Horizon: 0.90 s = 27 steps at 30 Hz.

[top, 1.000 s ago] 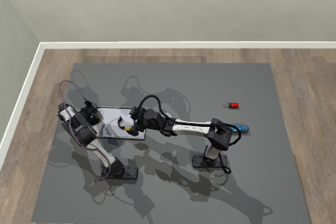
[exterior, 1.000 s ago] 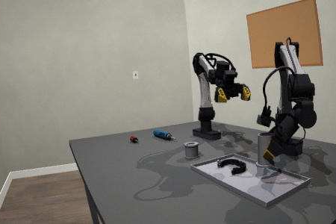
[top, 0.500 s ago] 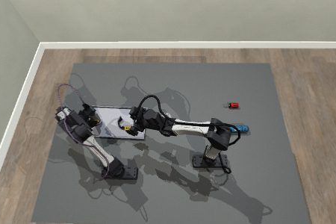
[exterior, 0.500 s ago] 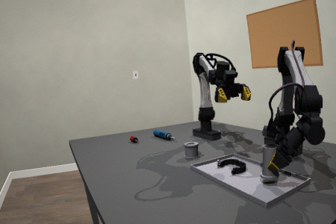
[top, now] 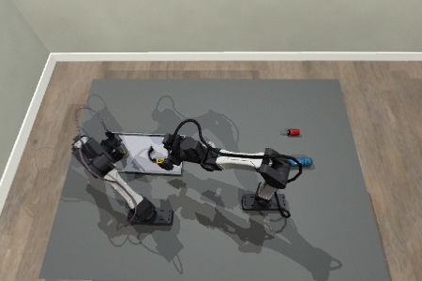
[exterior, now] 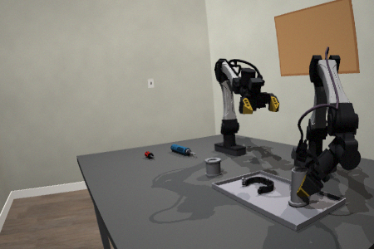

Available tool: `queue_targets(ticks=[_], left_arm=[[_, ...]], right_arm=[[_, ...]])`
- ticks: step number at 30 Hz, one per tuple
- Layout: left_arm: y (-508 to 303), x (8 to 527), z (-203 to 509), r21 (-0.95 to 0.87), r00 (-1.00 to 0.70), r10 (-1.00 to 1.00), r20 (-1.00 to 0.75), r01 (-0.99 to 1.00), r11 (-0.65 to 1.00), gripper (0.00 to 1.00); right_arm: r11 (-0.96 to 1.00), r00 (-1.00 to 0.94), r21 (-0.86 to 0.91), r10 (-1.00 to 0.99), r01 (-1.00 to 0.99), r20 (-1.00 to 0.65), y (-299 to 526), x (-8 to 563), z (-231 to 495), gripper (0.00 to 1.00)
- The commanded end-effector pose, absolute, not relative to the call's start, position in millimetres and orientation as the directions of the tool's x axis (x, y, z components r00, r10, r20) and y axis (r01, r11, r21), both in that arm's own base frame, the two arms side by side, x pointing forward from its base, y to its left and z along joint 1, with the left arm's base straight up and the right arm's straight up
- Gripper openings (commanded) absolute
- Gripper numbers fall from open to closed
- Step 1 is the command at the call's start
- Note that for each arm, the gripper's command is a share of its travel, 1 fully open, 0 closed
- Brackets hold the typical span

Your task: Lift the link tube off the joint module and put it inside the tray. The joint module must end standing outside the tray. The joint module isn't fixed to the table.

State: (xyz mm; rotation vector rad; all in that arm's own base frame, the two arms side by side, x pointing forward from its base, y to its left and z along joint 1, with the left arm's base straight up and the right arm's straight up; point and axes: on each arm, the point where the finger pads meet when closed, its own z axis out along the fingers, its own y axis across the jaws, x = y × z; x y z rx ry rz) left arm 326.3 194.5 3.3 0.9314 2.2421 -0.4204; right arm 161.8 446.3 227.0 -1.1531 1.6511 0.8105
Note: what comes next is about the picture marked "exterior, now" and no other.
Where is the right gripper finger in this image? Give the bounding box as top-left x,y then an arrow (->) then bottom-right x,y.
269,97 -> 279,112
243,98 -> 253,114

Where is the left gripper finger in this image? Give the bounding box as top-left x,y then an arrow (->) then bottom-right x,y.
297,175 -> 309,197

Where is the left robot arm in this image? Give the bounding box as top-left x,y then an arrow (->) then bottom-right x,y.
291,55 -> 361,170

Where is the red screwdriver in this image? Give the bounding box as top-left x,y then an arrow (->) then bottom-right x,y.
145,152 -> 154,159

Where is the blue screwdriver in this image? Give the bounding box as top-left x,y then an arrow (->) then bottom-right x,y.
170,144 -> 194,155

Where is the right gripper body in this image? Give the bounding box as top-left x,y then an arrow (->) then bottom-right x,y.
239,91 -> 279,114

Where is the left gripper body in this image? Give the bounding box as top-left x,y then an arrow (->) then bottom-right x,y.
301,149 -> 339,196

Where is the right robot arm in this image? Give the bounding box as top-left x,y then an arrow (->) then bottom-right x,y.
214,60 -> 265,151

